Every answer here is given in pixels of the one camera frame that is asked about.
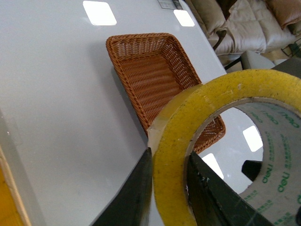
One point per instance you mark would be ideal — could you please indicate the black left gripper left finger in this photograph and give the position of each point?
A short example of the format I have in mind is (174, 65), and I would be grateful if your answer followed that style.
(131, 205)

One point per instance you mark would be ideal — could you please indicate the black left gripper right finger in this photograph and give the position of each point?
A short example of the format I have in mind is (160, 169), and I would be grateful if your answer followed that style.
(213, 202)

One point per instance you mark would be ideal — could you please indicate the yellow clear tape roll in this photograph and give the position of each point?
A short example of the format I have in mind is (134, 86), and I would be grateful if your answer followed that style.
(272, 101)

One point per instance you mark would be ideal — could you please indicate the yellow woven basket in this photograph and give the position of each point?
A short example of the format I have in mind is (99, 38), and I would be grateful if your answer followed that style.
(12, 209)

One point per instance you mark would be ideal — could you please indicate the brown wicker basket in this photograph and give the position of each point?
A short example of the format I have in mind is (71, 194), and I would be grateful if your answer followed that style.
(153, 68)

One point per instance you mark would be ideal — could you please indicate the beige sofa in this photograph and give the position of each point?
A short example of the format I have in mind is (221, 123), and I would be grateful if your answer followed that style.
(235, 26)

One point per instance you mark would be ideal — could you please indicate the table label sticker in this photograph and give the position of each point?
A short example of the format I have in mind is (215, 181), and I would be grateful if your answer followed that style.
(170, 4)

